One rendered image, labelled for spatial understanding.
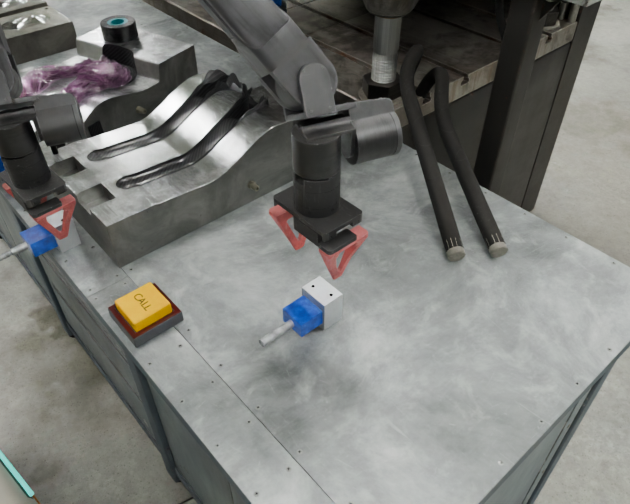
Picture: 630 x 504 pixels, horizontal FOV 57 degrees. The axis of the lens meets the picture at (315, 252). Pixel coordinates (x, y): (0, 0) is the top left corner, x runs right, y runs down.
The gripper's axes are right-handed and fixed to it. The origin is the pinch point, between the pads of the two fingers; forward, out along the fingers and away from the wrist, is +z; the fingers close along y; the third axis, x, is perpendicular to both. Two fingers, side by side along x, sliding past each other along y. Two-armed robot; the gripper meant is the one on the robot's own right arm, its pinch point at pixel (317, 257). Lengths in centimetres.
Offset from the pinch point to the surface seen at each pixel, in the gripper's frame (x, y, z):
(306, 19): -69, 84, 8
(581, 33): -142, 38, 18
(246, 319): 8.2, 7.0, 12.4
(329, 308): -0.1, -2.3, 8.4
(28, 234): 26, 42, 8
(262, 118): -15.8, 33.0, -1.5
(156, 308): 18.4, 14.4, 8.6
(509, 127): -77, 19, 18
